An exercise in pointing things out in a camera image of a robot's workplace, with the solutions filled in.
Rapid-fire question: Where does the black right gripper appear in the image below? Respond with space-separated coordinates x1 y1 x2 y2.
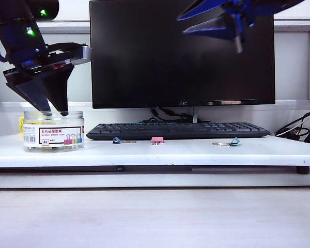
177 0 256 54

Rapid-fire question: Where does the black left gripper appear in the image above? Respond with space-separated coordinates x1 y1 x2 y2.
4 46 74 116

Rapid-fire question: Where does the round transparent plastic jar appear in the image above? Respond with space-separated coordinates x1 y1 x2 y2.
22 110 85 153

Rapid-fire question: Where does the black computer monitor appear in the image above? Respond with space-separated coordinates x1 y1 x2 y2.
89 0 276 110

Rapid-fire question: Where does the blue binder clip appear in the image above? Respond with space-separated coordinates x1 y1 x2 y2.
112 137 137 144

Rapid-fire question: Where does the black computer keyboard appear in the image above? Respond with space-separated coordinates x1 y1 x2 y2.
85 122 271 141

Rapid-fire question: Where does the teal binder clip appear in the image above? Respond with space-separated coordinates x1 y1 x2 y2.
212 137 241 147

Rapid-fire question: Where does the white desk riser board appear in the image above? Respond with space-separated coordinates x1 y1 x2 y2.
0 133 310 168

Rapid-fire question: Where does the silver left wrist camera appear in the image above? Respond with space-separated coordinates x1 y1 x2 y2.
48 42 91 66

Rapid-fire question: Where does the grey partition rail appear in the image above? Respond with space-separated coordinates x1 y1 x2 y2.
0 19 310 36

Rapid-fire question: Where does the black monitor cable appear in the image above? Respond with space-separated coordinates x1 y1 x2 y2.
142 107 194 123

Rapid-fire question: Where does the white cable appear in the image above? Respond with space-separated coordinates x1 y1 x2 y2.
276 111 310 136

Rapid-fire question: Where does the black looped power cable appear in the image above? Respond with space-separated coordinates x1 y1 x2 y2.
275 108 310 137

